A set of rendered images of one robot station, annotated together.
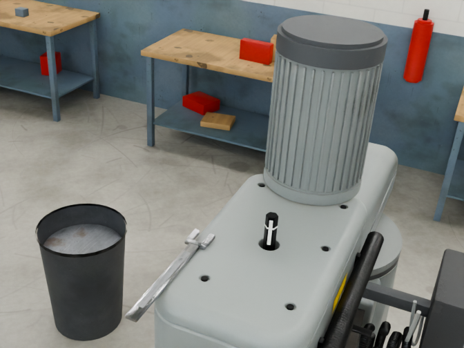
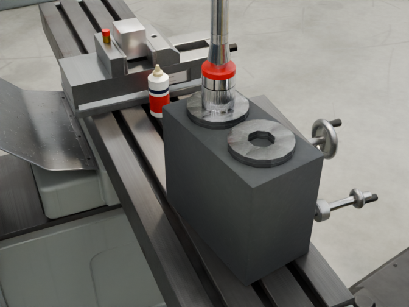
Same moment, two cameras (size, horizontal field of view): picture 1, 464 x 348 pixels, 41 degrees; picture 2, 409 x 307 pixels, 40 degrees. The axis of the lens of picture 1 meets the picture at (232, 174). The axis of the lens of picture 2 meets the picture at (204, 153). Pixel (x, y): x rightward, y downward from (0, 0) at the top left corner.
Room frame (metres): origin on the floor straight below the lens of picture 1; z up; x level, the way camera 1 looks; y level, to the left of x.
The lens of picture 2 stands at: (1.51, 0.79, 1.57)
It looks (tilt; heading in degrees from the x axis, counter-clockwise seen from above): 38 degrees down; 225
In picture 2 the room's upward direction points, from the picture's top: straight up
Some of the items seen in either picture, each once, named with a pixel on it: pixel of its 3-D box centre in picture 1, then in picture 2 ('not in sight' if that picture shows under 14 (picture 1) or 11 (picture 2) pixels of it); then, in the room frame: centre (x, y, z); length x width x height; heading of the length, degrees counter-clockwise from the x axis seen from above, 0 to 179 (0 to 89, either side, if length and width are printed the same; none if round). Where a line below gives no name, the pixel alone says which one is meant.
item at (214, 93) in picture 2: not in sight; (218, 88); (1.02, 0.33, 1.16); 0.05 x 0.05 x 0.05
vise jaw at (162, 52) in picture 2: not in sight; (156, 44); (0.82, -0.05, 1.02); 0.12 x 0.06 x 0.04; 69
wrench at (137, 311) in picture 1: (171, 271); not in sight; (0.78, 0.09, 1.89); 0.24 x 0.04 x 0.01; 158
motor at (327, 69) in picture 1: (321, 109); not in sight; (1.11, -0.17, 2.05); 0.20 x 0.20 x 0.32
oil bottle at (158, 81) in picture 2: not in sight; (158, 89); (0.90, 0.05, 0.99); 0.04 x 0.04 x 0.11
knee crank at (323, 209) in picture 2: not in sight; (344, 202); (0.43, 0.25, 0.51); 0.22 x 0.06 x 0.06; 158
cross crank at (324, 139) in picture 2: not in sight; (313, 142); (0.41, 0.11, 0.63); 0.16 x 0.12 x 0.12; 158
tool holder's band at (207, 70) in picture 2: not in sight; (218, 68); (1.02, 0.33, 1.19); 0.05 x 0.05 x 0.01
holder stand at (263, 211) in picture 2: not in sight; (236, 176); (1.03, 0.37, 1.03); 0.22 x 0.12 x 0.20; 79
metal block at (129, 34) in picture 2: not in sight; (129, 38); (0.88, -0.07, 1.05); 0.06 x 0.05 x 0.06; 69
